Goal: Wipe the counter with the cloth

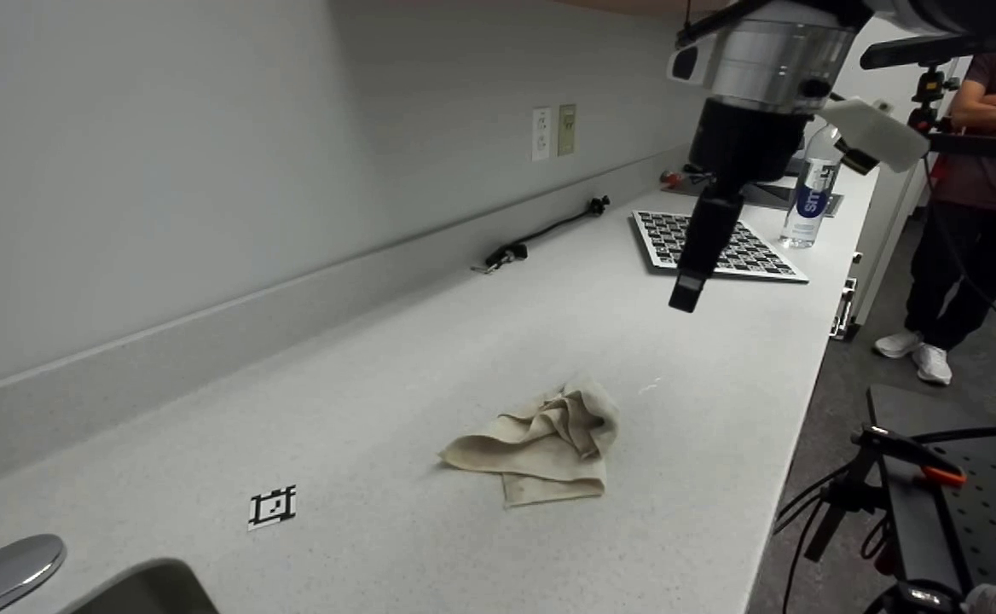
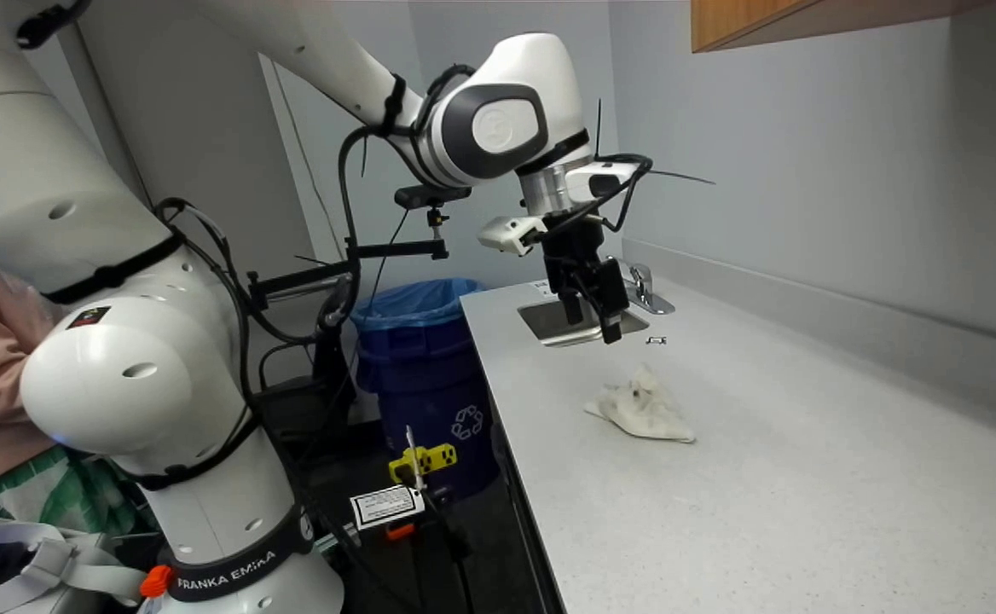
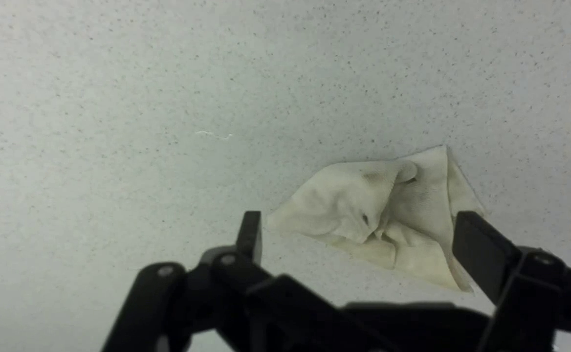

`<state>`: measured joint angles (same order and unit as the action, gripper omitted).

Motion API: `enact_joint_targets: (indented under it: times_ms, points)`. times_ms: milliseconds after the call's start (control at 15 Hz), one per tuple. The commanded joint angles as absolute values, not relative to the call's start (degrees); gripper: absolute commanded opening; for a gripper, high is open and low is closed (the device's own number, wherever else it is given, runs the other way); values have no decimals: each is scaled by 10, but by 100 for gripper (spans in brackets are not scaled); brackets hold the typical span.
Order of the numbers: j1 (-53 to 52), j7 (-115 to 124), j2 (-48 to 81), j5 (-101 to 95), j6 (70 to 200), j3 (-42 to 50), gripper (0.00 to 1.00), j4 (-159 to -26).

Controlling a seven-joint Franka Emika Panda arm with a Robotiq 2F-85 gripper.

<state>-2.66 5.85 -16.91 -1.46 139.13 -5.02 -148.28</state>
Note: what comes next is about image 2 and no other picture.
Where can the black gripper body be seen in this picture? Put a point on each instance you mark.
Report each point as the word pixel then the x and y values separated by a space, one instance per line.
pixel 570 258

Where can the beige cloth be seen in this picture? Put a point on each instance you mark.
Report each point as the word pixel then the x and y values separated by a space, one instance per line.
pixel 646 411

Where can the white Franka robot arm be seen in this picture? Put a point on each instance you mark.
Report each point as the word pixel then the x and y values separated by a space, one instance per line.
pixel 126 377

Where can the green patterned cloth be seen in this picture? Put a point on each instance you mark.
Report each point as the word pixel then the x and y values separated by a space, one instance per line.
pixel 66 501

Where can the small black-white marker tag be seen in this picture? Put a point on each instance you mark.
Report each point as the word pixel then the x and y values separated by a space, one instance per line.
pixel 655 338

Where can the blue recycling bin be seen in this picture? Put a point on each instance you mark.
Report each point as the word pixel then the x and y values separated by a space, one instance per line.
pixel 419 362

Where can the yellow clamp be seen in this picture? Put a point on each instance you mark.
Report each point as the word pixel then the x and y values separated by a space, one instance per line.
pixel 420 461

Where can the white label tag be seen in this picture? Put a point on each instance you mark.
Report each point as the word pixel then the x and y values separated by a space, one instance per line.
pixel 387 505

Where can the orange knob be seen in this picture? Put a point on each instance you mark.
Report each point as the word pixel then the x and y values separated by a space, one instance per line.
pixel 156 583

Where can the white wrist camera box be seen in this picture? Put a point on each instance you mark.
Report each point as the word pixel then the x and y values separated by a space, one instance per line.
pixel 513 238

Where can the black stereo camera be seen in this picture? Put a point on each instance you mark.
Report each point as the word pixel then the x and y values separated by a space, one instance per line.
pixel 430 192

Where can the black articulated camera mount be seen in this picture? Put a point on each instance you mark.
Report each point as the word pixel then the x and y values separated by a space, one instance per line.
pixel 391 252

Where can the wooden wall cabinet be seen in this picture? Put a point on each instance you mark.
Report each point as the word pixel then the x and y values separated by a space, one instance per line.
pixel 738 23

